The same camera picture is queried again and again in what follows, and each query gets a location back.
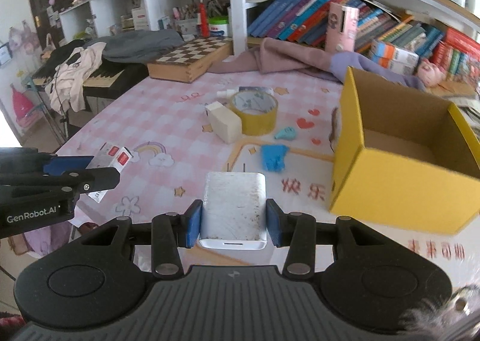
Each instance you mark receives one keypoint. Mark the red bottle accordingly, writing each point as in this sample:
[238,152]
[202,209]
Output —
[203,19]

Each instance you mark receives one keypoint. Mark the small red white box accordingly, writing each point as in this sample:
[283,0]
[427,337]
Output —
[109,156]

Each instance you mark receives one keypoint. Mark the pink pig figurine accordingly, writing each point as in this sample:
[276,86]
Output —
[430,74]

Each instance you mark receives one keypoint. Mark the yellow tape roll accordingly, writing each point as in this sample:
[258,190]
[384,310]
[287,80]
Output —
[257,110]

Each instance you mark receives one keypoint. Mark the pink mauve cloth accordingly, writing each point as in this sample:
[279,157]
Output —
[273,56]

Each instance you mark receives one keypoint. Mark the white green-lid jar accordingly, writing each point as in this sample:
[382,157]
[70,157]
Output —
[219,26]

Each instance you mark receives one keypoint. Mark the row of leaning books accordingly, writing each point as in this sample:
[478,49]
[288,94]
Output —
[305,22]

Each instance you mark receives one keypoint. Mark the yellow cardboard box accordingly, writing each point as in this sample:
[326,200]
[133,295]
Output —
[404,158]

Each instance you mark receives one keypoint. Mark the light blue smiley toy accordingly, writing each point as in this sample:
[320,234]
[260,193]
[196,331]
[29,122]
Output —
[286,134]

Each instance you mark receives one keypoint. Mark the cream rectangular block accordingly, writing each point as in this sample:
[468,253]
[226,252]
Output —
[224,122]

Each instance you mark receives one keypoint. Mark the pink cylindrical container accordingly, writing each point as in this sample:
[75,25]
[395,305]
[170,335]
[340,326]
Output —
[341,28]

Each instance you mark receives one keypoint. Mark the grey folded garment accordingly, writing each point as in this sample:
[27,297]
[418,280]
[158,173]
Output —
[138,46]

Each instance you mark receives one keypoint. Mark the wooden chess board box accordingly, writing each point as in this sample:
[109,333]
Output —
[188,62]

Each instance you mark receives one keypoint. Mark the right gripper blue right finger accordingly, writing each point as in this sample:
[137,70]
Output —
[297,232]

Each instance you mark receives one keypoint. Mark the white power adapter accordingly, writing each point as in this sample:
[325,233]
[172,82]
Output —
[234,211]

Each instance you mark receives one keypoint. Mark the pink checkered tablecloth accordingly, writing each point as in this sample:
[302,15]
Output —
[165,126]

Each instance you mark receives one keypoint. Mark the red thick dictionary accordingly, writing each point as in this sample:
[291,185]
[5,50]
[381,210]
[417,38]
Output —
[461,42]

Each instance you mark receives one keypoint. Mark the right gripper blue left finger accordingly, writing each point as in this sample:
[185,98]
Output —
[172,231]

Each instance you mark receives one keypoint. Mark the orange white box stack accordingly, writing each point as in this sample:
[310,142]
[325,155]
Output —
[393,58]

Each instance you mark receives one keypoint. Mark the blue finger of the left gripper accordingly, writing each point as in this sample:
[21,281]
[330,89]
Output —
[76,182]
[61,164]

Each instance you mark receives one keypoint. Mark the piano keyboard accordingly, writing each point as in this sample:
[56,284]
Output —
[112,80]

